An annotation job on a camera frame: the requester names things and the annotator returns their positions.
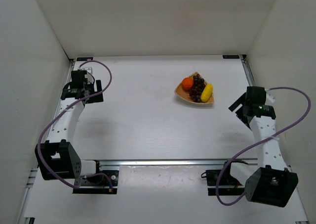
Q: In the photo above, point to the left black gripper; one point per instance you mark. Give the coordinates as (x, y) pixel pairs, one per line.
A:
(95, 97)

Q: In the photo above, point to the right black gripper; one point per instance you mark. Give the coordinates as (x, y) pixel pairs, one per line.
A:
(240, 111)

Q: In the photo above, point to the yellow fake lemon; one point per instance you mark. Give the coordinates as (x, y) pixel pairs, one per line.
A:
(206, 93)

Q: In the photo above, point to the dark red fake grapes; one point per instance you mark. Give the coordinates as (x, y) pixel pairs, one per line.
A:
(197, 88)

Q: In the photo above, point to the orange fake fruit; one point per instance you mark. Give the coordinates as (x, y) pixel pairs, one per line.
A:
(187, 83)

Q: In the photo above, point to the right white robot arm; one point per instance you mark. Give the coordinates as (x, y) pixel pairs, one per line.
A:
(272, 183)

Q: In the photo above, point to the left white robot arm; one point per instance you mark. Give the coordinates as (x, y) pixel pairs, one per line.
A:
(57, 150)

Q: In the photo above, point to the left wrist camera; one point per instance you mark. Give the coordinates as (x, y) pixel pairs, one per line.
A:
(86, 68)

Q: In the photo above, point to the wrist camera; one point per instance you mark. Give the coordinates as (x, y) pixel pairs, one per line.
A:
(270, 99)
(86, 68)

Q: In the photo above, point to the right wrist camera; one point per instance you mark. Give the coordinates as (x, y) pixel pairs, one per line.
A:
(270, 99)

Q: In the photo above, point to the front aluminium rail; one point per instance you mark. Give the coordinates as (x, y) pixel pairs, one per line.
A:
(169, 162)

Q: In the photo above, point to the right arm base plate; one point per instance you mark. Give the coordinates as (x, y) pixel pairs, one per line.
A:
(228, 186)

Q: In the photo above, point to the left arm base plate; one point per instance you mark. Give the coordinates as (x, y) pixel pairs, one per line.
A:
(99, 184)

